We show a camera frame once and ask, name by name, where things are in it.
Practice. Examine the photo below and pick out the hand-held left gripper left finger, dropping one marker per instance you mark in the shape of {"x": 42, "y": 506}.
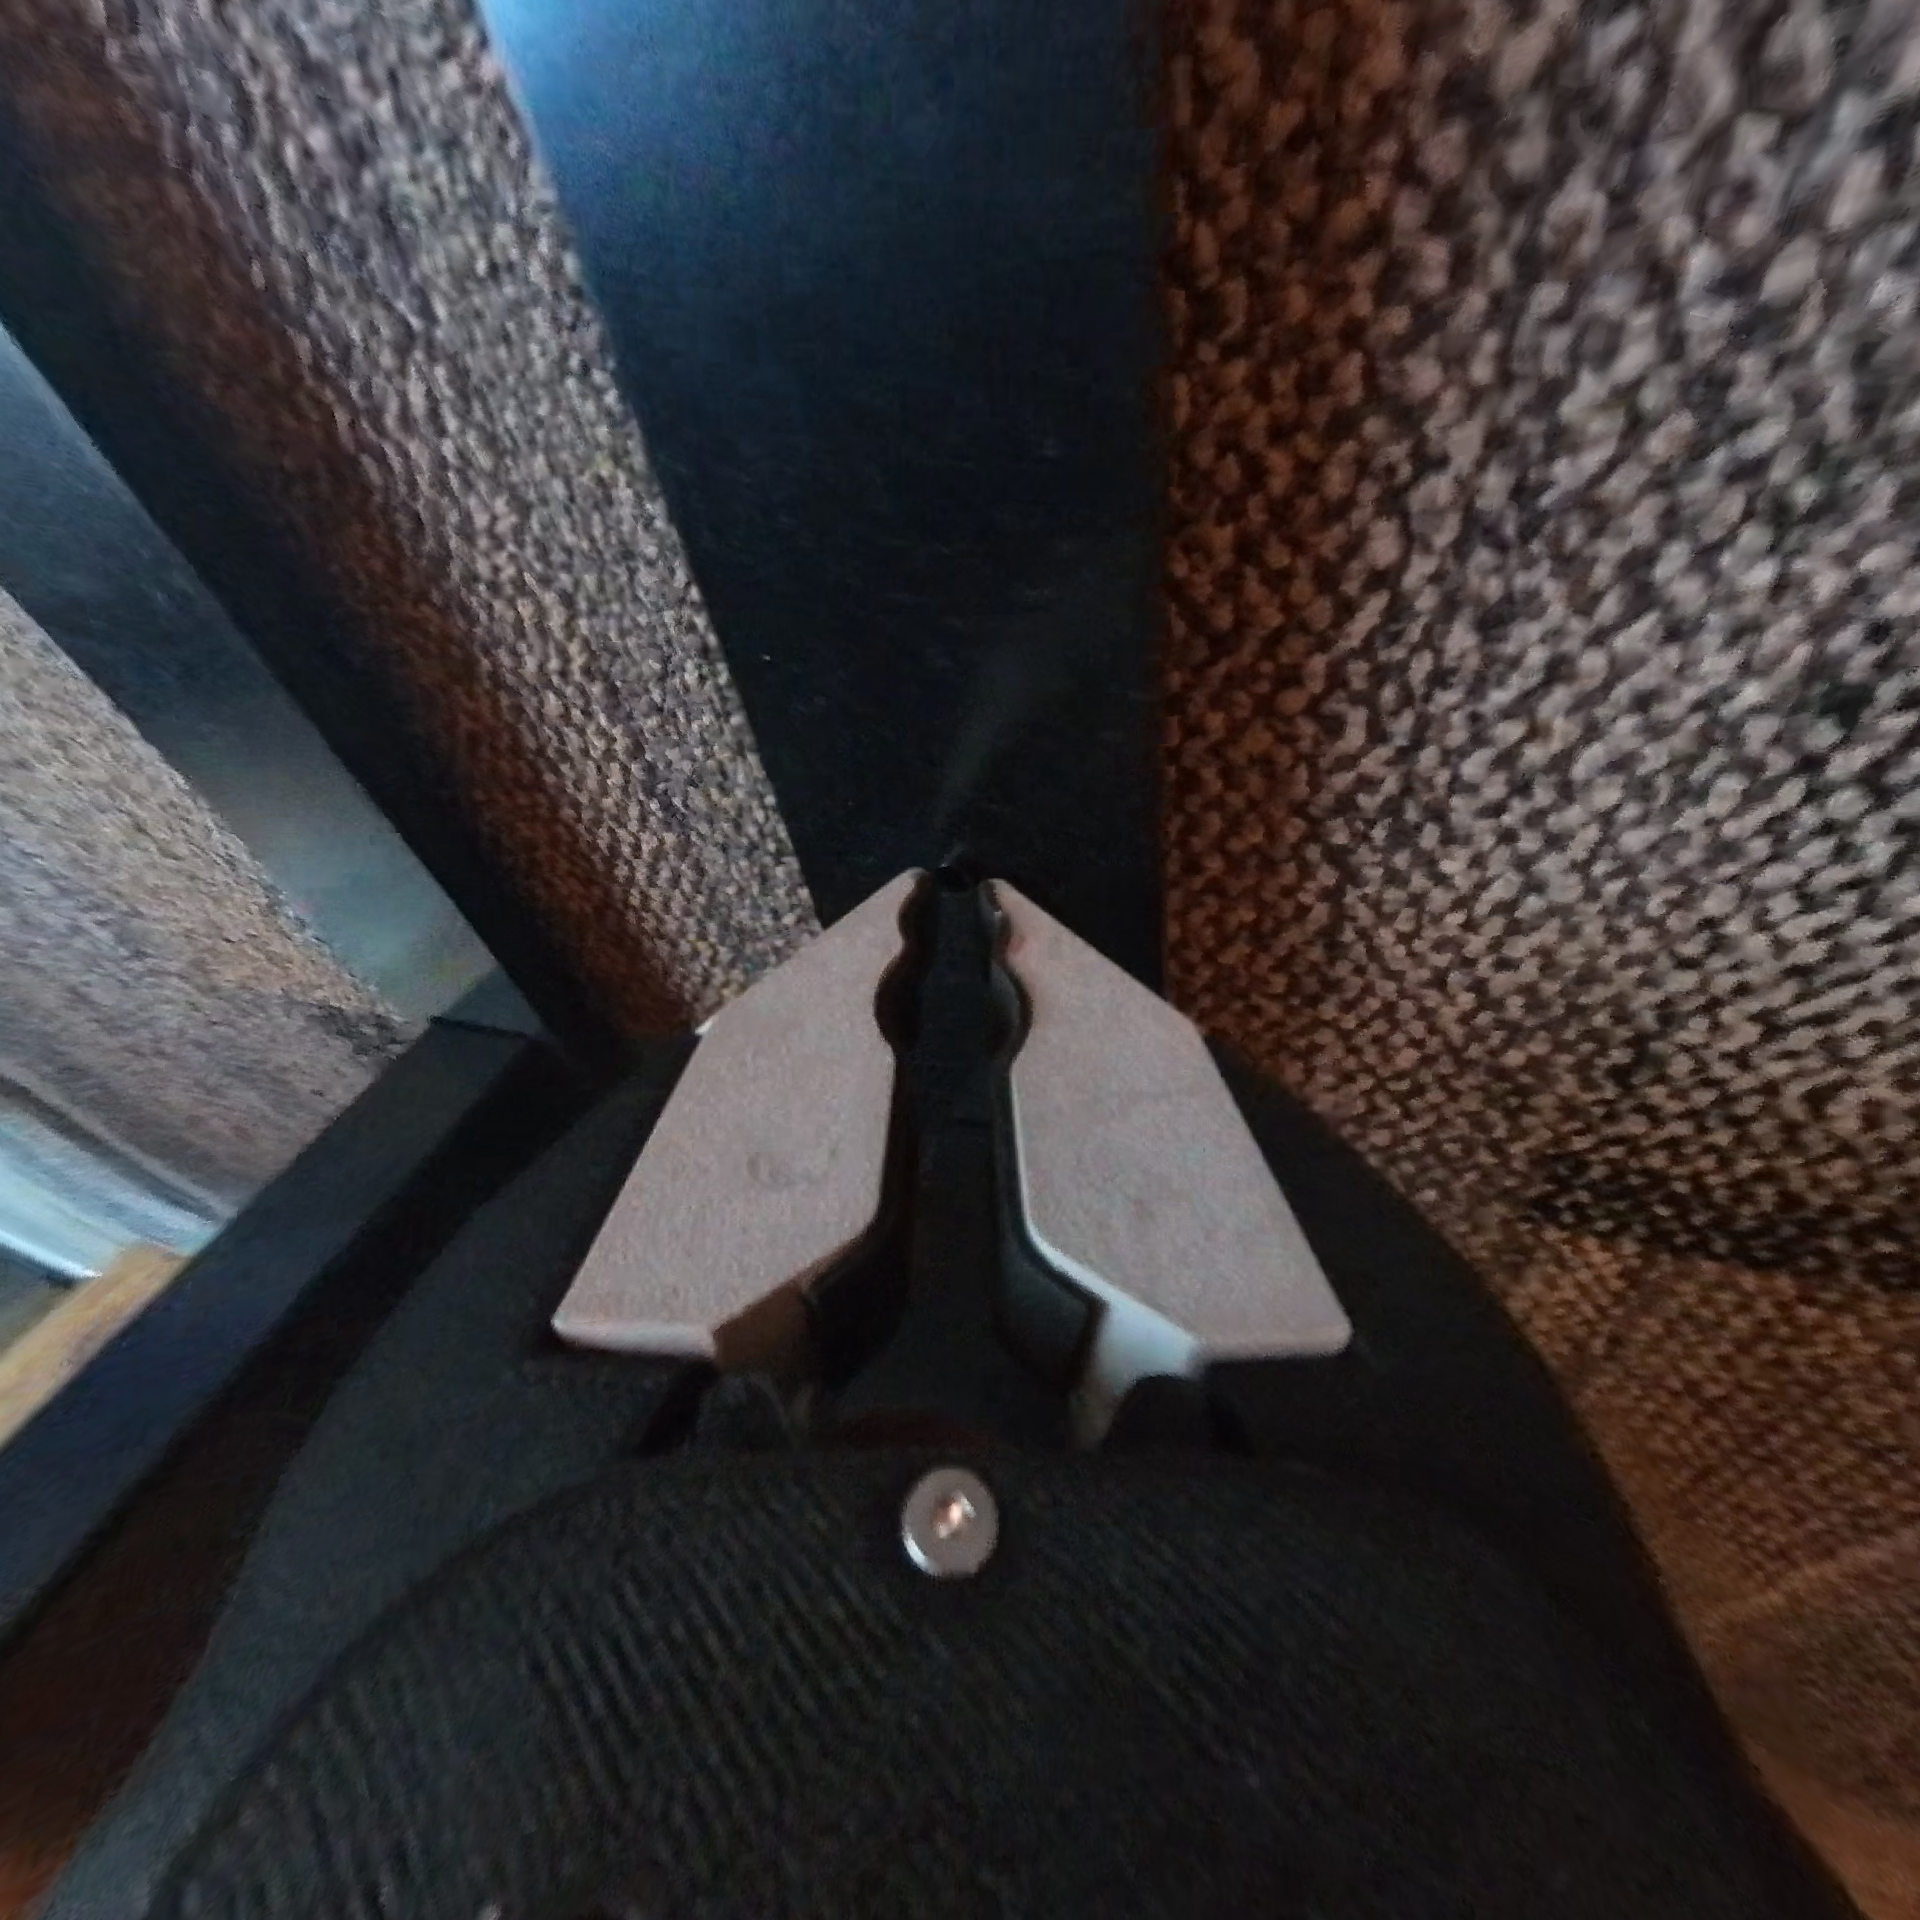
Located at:
{"x": 749, "y": 1188}

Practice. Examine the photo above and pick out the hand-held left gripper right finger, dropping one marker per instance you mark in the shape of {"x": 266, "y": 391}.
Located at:
{"x": 1154, "y": 1188}

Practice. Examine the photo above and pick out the black metal frame bar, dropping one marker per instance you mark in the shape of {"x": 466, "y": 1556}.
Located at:
{"x": 210, "y": 1293}

